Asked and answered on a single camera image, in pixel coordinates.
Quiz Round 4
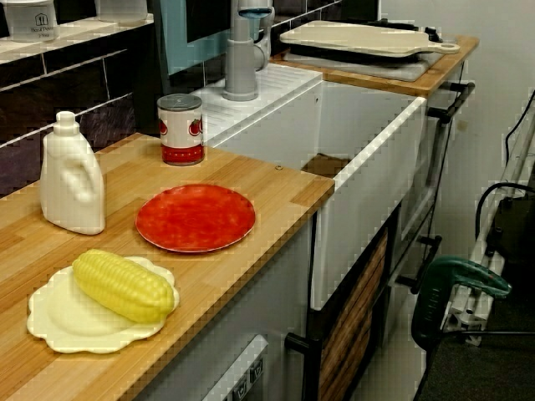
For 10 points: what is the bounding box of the white detergent bottle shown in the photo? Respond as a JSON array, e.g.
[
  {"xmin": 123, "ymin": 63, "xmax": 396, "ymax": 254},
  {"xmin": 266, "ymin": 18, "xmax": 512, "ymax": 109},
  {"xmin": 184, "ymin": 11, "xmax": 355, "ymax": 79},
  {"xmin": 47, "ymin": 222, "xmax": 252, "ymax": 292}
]
[{"xmin": 39, "ymin": 110, "xmax": 106, "ymax": 236}]

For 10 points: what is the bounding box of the white toy sink basin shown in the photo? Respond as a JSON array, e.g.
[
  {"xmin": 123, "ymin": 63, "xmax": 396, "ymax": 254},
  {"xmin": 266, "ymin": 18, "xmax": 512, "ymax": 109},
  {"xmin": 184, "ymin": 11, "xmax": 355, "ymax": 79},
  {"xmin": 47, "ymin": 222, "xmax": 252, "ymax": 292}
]
[{"xmin": 191, "ymin": 62, "xmax": 428, "ymax": 312}]

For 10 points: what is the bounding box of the cream cutting board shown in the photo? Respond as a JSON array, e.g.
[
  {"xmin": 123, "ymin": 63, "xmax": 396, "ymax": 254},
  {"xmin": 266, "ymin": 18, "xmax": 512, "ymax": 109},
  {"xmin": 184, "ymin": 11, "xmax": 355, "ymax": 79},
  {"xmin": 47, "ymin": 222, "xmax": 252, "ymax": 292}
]
[{"xmin": 278, "ymin": 19, "xmax": 461, "ymax": 58}]

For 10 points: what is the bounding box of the black equipment box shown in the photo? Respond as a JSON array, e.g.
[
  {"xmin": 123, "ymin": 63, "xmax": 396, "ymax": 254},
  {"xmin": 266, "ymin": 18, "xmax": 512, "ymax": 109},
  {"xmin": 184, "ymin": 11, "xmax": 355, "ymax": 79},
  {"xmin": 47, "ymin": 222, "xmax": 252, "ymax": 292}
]
[{"xmin": 492, "ymin": 195, "xmax": 535, "ymax": 289}]

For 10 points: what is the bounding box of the green power tool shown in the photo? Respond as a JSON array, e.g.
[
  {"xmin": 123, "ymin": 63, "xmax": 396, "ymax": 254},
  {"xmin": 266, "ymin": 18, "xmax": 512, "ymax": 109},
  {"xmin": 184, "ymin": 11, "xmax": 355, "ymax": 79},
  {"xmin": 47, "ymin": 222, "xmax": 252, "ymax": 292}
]
[{"xmin": 410, "ymin": 255, "xmax": 513, "ymax": 343}]

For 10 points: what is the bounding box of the tomato soup can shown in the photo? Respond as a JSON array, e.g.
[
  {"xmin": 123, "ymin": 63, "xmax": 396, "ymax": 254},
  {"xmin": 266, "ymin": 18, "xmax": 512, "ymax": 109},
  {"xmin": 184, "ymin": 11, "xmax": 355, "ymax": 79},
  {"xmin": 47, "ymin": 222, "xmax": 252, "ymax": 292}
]
[{"xmin": 156, "ymin": 94, "xmax": 206, "ymax": 166}]

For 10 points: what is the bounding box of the white canister with print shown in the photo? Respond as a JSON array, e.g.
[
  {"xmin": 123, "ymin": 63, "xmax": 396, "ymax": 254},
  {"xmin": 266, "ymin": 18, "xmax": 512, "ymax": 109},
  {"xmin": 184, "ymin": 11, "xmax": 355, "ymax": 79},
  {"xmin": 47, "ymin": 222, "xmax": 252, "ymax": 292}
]
[{"xmin": 3, "ymin": 0, "xmax": 64, "ymax": 43}]

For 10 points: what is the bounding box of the black cabinet handle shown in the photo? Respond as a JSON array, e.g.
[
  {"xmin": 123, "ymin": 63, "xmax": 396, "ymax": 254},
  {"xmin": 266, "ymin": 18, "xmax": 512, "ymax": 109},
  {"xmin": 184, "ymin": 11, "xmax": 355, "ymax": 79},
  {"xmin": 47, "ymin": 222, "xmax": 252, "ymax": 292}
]
[
  {"xmin": 425, "ymin": 81, "xmax": 476, "ymax": 124},
  {"xmin": 284, "ymin": 332, "xmax": 323, "ymax": 401},
  {"xmin": 411, "ymin": 236, "xmax": 443, "ymax": 293}
]

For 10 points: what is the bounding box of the yellow toy corn cob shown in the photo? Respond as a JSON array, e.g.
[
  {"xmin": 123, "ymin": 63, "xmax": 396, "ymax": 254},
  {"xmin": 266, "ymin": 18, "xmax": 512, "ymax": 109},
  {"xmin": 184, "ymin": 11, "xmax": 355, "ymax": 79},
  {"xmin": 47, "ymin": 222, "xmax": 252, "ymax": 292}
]
[{"xmin": 72, "ymin": 249, "xmax": 176, "ymax": 324}]

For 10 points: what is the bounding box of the red round plate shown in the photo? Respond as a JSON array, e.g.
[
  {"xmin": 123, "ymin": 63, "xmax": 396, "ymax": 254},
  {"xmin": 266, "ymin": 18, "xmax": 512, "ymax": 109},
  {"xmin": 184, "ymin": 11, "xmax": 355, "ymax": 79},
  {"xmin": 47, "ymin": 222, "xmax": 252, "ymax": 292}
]
[{"xmin": 135, "ymin": 183, "xmax": 257, "ymax": 254}]

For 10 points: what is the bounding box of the wooden slat crate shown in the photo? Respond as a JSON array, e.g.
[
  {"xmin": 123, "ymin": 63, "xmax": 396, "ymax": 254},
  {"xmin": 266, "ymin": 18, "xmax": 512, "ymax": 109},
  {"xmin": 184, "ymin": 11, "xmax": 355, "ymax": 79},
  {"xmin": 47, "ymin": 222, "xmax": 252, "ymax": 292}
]
[{"xmin": 319, "ymin": 231, "xmax": 390, "ymax": 401}]

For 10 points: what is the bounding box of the thin black cable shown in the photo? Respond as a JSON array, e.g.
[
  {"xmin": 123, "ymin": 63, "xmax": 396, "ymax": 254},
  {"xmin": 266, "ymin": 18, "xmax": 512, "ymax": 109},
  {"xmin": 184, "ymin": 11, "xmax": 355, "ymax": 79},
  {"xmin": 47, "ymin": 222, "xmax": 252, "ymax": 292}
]
[{"xmin": 503, "ymin": 89, "xmax": 535, "ymax": 164}]

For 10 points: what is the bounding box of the grey toy faucet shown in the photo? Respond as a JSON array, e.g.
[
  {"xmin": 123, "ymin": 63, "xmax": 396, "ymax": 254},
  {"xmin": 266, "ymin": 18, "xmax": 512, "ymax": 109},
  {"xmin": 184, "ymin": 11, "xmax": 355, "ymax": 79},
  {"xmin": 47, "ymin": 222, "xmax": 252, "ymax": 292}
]
[{"xmin": 221, "ymin": 0, "xmax": 277, "ymax": 102}]

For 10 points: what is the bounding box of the black rectangular panel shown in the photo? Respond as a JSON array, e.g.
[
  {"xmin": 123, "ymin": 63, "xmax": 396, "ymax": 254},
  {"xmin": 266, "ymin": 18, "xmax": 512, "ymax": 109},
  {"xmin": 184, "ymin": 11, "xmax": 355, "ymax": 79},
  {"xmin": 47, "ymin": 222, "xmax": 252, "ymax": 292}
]
[{"xmin": 186, "ymin": 0, "xmax": 233, "ymax": 43}]

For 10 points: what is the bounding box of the plain white canister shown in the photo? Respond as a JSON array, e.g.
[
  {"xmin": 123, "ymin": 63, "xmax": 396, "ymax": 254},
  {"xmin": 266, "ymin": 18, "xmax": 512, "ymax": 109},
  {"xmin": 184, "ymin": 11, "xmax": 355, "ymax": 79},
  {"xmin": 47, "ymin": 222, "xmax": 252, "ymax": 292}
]
[{"xmin": 94, "ymin": 0, "xmax": 148, "ymax": 24}]

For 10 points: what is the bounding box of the teal plastic bin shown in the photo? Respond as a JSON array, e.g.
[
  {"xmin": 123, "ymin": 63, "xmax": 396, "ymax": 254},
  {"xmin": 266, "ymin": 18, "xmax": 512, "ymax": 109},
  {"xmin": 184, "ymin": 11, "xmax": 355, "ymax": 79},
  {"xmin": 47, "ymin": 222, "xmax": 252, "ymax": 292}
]
[{"xmin": 152, "ymin": 0, "xmax": 235, "ymax": 87}]

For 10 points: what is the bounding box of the grey toy dishwasher panel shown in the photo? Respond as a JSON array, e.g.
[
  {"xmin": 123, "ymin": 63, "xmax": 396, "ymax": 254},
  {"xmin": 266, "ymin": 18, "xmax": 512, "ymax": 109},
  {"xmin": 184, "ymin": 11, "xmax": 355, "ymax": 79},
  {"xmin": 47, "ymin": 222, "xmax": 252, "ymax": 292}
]
[{"xmin": 200, "ymin": 333, "xmax": 271, "ymax": 401}]

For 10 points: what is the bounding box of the cream scalloped plate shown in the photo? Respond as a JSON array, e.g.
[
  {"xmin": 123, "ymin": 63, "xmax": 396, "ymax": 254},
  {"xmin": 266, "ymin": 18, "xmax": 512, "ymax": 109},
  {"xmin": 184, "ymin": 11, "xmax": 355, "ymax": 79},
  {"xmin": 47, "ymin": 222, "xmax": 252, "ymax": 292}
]
[{"xmin": 27, "ymin": 255, "xmax": 181, "ymax": 354}]

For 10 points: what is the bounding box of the aluminium frame rail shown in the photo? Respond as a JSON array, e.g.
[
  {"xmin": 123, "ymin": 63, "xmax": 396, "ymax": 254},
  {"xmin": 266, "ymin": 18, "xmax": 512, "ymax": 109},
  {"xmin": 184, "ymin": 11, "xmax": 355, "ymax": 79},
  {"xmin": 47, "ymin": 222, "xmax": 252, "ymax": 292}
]
[{"xmin": 442, "ymin": 89, "xmax": 535, "ymax": 346}]

